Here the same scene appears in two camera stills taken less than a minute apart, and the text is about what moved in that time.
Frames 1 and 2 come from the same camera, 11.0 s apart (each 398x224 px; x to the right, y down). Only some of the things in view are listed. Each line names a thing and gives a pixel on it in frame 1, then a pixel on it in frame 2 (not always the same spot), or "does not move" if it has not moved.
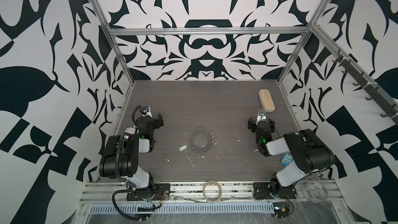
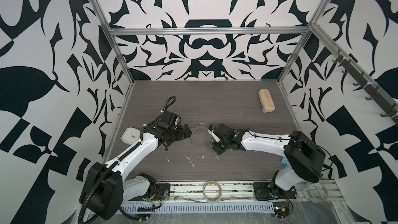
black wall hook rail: [378, 96] does not move
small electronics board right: [281, 209] does not move
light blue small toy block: [286, 159] does not move
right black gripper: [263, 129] → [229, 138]
